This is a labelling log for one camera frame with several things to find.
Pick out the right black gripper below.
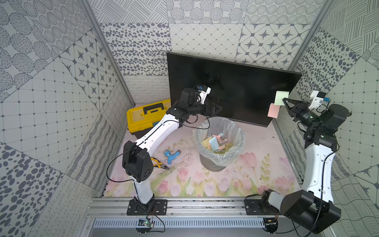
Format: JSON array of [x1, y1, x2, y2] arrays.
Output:
[[282, 97, 321, 129]]

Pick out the green sticky note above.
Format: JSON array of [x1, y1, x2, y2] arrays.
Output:
[[274, 91, 290, 106]]

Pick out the pink sticky note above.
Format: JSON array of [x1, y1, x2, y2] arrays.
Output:
[[267, 103, 281, 118]]

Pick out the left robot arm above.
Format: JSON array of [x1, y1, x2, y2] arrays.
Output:
[[122, 85, 217, 212]]

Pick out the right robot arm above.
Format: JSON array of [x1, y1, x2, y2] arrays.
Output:
[[261, 98, 351, 234]]

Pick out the black flat monitor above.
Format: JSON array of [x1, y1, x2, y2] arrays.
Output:
[[167, 52, 302, 127]]

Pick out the grey bin with plastic liner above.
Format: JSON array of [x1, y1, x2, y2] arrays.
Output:
[[193, 117, 246, 172]]

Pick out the blue plastic tool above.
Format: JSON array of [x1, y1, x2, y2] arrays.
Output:
[[164, 150, 181, 165]]

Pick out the floral table mat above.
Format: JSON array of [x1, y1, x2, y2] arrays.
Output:
[[103, 103, 301, 198]]

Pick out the yellow black toolbox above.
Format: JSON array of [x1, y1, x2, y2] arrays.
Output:
[[127, 99, 171, 139]]

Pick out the yellow black pliers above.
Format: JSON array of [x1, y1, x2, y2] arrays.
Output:
[[151, 158, 170, 170]]

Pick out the right controller board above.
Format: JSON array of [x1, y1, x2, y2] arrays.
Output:
[[263, 218, 278, 234]]

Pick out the controller board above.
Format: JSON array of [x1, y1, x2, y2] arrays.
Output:
[[136, 219, 154, 234], [263, 218, 278, 234]]

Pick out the left controller board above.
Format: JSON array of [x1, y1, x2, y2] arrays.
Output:
[[136, 219, 154, 234]]

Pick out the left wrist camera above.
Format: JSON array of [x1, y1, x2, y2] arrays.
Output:
[[195, 85, 211, 105]]

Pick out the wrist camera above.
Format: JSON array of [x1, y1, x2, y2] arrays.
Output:
[[195, 85, 211, 105], [309, 90, 327, 110]]

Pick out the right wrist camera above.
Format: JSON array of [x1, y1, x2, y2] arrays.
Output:
[[309, 90, 327, 110]]

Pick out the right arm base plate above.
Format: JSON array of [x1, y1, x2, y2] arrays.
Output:
[[244, 199, 281, 216]]

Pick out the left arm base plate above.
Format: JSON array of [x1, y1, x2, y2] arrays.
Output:
[[127, 198, 168, 216]]

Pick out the aluminium mounting rail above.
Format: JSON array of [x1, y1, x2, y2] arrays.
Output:
[[84, 196, 282, 218]]

